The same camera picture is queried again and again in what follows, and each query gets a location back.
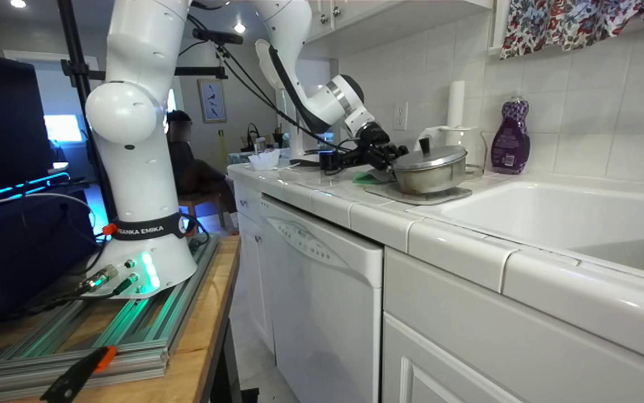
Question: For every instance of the clear plastic container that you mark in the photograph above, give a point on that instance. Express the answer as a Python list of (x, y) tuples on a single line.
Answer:
[(265, 160)]

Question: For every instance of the floral window curtain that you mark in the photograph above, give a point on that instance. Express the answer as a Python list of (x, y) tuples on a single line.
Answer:
[(574, 25)]

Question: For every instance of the black camera stand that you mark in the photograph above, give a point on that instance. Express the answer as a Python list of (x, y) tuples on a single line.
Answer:
[(71, 45)]

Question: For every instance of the grey quilted pot holder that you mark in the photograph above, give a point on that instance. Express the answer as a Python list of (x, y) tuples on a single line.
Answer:
[(447, 198)]

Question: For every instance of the white paper towel roll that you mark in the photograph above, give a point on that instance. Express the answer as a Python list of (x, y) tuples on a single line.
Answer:
[(454, 104)]

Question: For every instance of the plastic water bottle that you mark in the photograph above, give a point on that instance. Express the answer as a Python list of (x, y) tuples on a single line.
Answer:
[(327, 157)]

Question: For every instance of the framed wall picture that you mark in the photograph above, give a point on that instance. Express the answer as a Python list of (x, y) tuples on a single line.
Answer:
[(213, 101)]

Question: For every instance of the white dishwasher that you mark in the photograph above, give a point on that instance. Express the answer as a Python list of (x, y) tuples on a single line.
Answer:
[(322, 299)]

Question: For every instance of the purple soap bottle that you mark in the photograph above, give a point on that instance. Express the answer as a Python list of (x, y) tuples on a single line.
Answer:
[(511, 141)]

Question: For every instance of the black table leg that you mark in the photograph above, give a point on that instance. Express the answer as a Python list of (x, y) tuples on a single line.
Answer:
[(223, 373)]

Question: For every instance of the white narrow base cabinet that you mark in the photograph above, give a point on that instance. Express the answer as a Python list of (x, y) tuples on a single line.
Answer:
[(250, 260)]

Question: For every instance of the aluminium rail base frame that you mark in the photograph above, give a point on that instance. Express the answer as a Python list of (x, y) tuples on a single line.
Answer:
[(77, 337)]

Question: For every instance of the white sink base cabinet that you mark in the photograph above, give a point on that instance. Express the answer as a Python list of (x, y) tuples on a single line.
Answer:
[(524, 344)]

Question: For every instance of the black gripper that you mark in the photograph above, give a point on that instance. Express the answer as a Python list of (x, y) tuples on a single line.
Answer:
[(370, 147)]

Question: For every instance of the white sink basin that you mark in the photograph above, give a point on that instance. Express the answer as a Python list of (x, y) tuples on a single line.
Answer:
[(559, 215)]

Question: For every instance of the seated person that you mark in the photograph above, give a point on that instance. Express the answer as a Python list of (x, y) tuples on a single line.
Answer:
[(191, 170)]

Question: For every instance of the black bag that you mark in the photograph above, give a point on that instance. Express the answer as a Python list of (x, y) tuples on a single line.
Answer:
[(15, 254)]

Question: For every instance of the black stereo camera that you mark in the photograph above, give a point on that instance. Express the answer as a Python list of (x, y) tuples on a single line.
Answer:
[(217, 37)]

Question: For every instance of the black computer monitor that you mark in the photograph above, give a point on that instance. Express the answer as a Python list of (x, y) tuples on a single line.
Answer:
[(1, 119)]

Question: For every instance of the wooden table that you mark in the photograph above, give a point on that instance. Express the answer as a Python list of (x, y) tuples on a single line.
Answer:
[(195, 344)]

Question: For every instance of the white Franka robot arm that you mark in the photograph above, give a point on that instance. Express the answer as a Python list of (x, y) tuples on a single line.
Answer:
[(143, 148)]

